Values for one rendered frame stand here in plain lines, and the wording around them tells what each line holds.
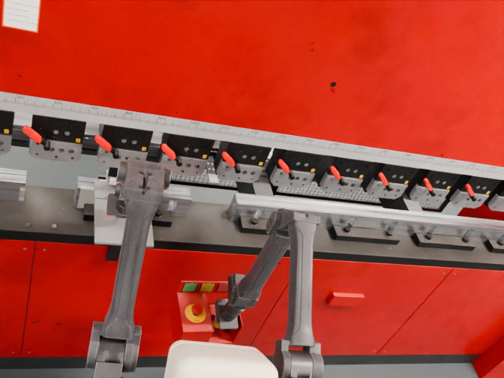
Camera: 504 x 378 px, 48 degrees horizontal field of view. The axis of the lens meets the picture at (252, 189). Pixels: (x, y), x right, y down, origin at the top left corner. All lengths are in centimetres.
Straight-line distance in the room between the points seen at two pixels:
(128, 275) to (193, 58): 71
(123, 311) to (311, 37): 93
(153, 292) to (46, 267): 41
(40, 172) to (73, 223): 145
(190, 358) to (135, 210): 30
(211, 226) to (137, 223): 98
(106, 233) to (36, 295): 51
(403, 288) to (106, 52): 164
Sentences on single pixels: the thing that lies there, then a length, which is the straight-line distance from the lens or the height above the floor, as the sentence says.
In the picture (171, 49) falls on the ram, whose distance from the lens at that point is 162.
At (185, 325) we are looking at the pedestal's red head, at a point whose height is 78.
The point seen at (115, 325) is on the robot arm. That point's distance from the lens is 123.
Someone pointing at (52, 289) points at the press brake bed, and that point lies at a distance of 218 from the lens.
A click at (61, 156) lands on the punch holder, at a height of 112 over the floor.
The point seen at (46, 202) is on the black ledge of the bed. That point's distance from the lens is 203.
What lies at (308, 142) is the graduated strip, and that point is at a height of 130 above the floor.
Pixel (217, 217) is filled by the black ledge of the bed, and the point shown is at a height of 88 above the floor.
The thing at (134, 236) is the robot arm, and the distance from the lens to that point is 115.
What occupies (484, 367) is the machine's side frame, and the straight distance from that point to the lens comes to 354.
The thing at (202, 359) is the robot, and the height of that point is 139.
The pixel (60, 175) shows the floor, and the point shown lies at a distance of 340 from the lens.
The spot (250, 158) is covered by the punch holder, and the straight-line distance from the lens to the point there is 191.
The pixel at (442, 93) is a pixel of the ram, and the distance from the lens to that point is 200.
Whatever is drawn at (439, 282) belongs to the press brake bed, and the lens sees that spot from 269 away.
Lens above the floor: 234
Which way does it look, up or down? 39 degrees down
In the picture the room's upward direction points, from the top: 25 degrees clockwise
